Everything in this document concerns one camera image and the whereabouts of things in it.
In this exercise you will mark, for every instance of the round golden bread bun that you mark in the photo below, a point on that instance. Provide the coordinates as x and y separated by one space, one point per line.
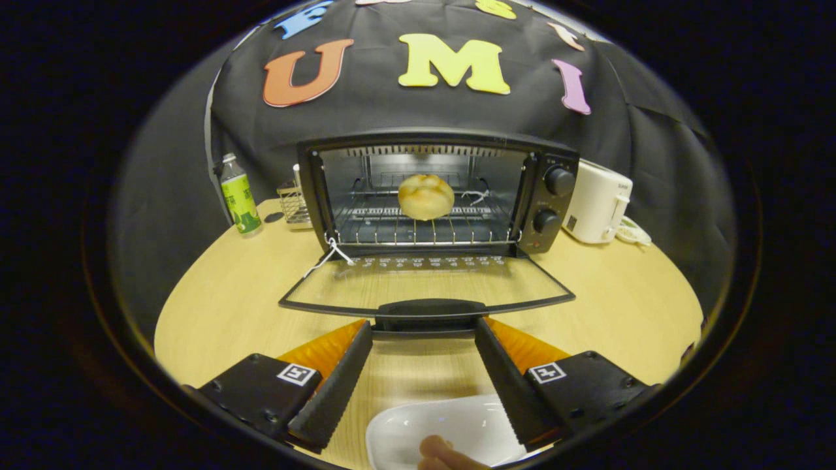
424 196

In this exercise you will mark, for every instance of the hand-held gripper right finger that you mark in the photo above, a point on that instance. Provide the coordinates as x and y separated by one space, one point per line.
513 391

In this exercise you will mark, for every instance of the white divided snack dish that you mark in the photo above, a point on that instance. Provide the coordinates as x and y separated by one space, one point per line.
633 232

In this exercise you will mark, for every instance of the white square plate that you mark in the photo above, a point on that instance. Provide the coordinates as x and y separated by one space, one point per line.
418 424

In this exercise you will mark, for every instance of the small black disc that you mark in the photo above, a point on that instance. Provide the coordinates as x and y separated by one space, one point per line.
273 217

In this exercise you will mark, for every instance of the white pop-up toaster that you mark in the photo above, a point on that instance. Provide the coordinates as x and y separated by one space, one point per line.
597 202

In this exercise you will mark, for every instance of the black backdrop cloth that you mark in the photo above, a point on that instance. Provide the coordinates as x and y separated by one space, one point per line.
392 111

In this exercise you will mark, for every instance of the green label drink bottle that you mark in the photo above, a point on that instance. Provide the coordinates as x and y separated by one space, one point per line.
241 202

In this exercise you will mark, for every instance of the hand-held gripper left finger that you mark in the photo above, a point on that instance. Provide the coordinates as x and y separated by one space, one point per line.
336 395

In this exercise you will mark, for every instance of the black toaster oven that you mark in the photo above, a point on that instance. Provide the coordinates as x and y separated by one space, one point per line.
428 310

